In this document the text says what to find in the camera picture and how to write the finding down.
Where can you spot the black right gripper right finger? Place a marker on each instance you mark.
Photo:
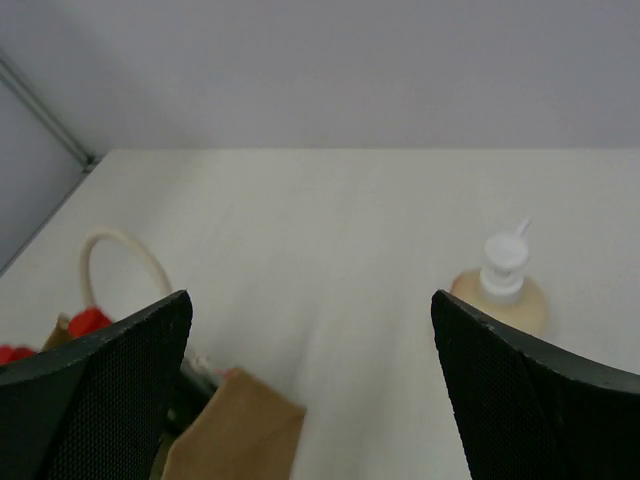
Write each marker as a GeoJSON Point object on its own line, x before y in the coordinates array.
{"type": "Point", "coordinates": [527, 409]}

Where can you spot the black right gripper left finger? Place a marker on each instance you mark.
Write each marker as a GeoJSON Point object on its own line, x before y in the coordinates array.
{"type": "Point", "coordinates": [95, 408]}

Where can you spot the cream pump lotion bottle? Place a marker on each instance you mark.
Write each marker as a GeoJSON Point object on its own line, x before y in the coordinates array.
{"type": "Point", "coordinates": [500, 288]}

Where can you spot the brown canvas tote bag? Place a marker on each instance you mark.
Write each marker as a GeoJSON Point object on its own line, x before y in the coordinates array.
{"type": "Point", "coordinates": [221, 424]}

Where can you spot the dark bottle red cap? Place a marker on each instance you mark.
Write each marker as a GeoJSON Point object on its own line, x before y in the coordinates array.
{"type": "Point", "coordinates": [88, 321]}

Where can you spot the small brown bottle red cap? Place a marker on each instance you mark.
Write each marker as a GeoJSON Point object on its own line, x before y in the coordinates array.
{"type": "Point", "coordinates": [10, 354]}

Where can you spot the left aluminium frame post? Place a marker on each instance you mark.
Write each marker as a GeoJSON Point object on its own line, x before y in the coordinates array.
{"type": "Point", "coordinates": [23, 90]}

